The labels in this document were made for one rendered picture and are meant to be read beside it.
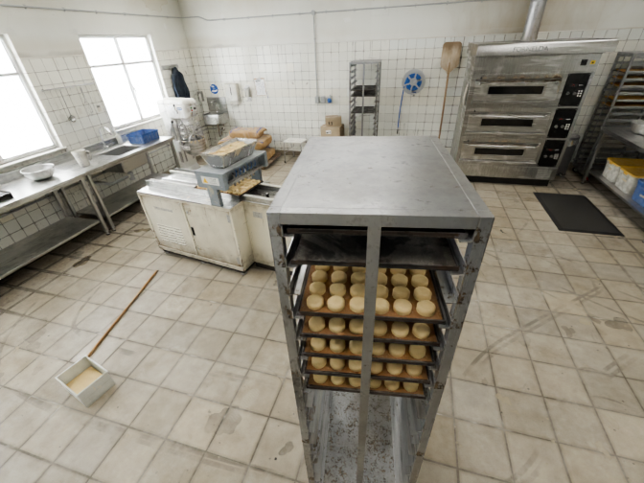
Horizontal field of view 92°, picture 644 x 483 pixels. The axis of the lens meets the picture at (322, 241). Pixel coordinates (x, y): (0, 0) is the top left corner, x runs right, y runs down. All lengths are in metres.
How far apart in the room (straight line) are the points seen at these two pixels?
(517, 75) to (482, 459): 4.74
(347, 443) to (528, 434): 1.16
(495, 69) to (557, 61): 0.73
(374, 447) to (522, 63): 5.02
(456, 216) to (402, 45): 5.87
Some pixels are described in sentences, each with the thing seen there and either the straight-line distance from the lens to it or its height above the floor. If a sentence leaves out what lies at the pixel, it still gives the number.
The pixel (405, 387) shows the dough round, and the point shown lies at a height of 1.14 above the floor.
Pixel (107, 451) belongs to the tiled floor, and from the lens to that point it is 2.74.
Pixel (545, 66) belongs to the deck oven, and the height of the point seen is 1.71.
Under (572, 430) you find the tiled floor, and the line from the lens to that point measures 2.79.
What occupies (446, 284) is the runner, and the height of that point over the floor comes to 1.58.
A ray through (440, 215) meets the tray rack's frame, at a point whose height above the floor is 1.82.
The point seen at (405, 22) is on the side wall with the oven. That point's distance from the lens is 6.47.
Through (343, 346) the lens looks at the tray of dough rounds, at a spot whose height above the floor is 1.33.
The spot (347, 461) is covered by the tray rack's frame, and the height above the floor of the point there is 0.15.
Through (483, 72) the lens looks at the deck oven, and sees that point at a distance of 5.54.
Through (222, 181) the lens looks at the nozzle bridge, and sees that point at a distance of 2.96.
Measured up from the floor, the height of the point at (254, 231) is 0.50.
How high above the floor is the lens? 2.13
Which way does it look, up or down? 33 degrees down
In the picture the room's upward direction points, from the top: 3 degrees counter-clockwise
